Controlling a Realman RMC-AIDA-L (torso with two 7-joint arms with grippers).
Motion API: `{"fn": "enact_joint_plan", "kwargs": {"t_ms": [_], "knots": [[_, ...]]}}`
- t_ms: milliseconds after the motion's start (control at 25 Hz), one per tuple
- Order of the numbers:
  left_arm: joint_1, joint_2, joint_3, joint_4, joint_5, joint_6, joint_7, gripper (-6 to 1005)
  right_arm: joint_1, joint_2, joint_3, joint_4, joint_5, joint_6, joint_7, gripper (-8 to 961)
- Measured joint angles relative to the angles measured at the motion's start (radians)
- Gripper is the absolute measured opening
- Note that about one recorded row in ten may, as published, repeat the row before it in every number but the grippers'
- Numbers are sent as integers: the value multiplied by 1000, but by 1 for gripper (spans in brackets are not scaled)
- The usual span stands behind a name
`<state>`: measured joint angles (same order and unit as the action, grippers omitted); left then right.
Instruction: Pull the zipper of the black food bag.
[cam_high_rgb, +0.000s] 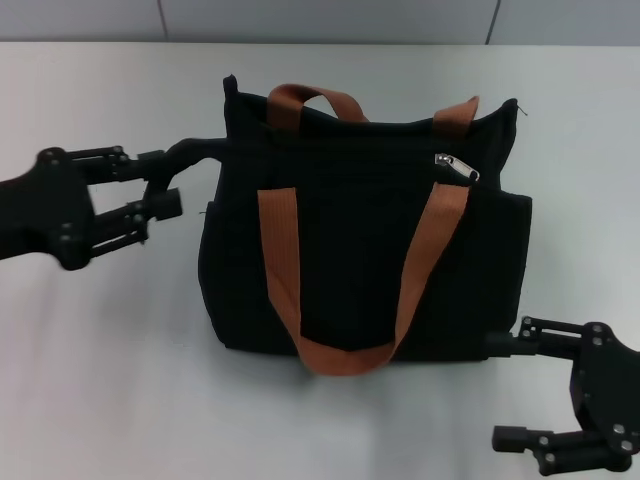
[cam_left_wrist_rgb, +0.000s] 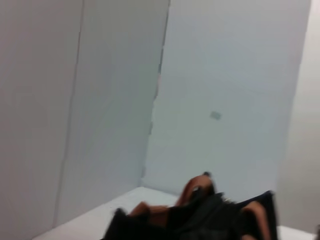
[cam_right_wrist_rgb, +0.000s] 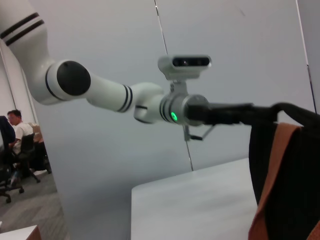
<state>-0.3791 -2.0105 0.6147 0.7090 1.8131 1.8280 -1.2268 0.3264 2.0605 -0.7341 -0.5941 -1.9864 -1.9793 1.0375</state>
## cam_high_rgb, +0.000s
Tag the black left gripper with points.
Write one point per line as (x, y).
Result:
(45, 210)

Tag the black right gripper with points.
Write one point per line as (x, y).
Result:
(610, 395)

